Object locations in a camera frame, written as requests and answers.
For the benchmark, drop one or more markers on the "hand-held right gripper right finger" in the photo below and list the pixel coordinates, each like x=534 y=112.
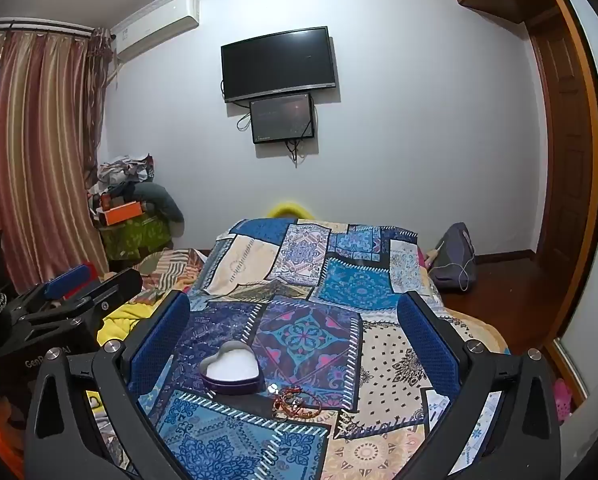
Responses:
x=425 y=346

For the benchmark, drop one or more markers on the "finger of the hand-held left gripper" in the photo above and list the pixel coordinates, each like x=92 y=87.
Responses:
x=110 y=286
x=71 y=278

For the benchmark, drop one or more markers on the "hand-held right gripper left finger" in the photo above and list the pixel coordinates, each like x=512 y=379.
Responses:
x=160 y=340

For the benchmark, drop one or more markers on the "heart-shaped purple tin box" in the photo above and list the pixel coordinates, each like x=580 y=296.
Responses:
x=229 y=371

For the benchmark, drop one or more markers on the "yellow cartoon blanket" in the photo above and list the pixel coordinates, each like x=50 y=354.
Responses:
x=124 y=321

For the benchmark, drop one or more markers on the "green box with orange item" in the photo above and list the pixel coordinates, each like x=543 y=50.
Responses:
x=136 y=237

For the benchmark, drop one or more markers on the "tan bed blanket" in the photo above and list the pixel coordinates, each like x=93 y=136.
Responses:
x=479 y=331

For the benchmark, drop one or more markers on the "brown striped blanket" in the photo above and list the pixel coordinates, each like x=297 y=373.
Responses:
x=171 y=270

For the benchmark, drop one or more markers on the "grey bag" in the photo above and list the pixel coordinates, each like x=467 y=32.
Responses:
x=454 y=260

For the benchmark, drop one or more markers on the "pile of clothes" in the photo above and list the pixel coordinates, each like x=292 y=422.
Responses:
x=124 y=170

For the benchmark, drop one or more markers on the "striped red curtain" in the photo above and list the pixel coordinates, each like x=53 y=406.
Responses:
x=34 y=160

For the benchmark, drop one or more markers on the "blue patchwork print blanket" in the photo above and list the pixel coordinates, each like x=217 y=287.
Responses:
x=299 y=335

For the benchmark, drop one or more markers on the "pink slipper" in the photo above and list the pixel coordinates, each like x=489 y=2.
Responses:
x=561 y=400

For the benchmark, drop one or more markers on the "yellow plastic object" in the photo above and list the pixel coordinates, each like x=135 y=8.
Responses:
x=291 y=209

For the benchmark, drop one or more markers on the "wooden door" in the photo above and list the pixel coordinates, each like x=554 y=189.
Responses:
x=564 y=160

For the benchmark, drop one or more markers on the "white air conditioner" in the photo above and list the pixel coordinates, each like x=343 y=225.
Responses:
x=154 y=30

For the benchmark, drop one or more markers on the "small black wall monitor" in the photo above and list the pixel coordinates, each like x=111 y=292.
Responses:
x=282 y=117

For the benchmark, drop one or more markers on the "white curtain rail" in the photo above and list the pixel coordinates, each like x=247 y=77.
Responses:
x=34 y=25

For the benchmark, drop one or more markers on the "black wall television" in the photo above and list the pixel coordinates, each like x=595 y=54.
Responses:
x=279 y=64

